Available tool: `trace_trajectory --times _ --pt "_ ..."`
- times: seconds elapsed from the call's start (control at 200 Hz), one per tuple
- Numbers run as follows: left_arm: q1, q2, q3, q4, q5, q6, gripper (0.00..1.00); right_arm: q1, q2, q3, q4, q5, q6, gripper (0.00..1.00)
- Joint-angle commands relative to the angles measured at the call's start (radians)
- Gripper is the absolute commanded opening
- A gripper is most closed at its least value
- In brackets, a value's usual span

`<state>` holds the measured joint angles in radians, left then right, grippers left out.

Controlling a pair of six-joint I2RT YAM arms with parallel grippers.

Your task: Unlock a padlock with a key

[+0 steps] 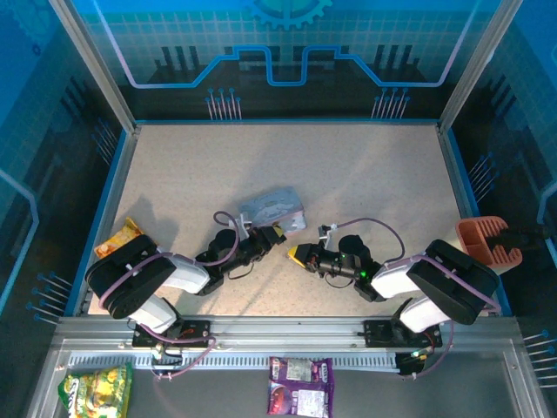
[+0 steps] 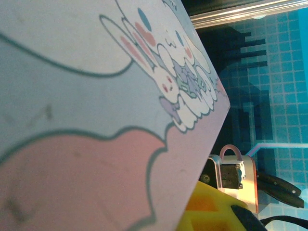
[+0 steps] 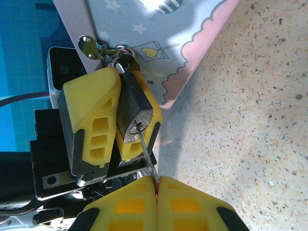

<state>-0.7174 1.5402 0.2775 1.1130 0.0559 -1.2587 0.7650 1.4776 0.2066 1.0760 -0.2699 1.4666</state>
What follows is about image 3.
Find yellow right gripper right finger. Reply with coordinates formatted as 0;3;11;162
157;176;251;231

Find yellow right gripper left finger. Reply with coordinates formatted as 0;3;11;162
72;175;159;231

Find small metal padlock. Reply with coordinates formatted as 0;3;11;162
112;55;154;145

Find pastel cartoon tin box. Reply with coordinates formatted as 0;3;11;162
52;0;241;110

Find shiny metal box hasp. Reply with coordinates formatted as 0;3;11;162
78;35;137;62

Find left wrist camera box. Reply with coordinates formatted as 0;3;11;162
48;47;87;108

